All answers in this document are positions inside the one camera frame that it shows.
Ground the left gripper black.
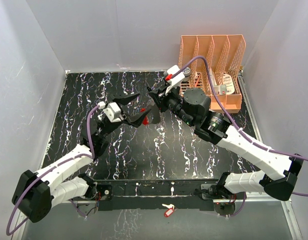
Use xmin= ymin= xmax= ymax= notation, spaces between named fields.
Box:
xmin=99 ymin=93 xmax=150 ymax=140

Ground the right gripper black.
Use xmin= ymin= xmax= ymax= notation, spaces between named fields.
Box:
xmin=149 ymin=82 xmax=196 ymax=128

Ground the red handled key organizer plate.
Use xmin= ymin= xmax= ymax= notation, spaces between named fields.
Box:
xmin=140 ymin=108 xmax=151 ymax=126

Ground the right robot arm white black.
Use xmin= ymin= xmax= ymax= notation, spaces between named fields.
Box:
xmin=147 ymin=85 xmax=303 ymax=201

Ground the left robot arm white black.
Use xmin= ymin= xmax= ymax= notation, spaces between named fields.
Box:
xmin=12 ymin=93 xmax=151 ymax=223

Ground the small jar with lid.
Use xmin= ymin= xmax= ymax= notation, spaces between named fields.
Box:
xmin=183 ymin=67 xmax=191 ymax=83

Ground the white labelled packet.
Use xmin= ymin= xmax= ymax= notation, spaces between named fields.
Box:
xmin=211 ymin=72 xmax=235 ymax=95

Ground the orange file organizer rack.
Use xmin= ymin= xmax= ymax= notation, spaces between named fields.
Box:
xmin=178 ymin=34 xmax=246 ymax=114

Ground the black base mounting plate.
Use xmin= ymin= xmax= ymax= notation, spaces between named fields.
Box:
xmin=95 ymin=179 xmax=247 ymax=212

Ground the red tag with key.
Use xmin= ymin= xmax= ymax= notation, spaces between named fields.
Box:
xmin=162 ymin=203 xmax=175 ymax=218

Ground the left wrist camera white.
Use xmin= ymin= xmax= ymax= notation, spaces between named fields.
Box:
xmin=97 ymin=101 xmax=123 ymax=123

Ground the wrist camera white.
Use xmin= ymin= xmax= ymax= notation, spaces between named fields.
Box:
xmin=97 ymin=101 xmax=123 ymax=123
xmin=164 ymin=65 xmax=185 ymax=96

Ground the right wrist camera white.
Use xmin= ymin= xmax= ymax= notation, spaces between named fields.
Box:
xmin=164 ymin=65 xmax=185 ymax=96

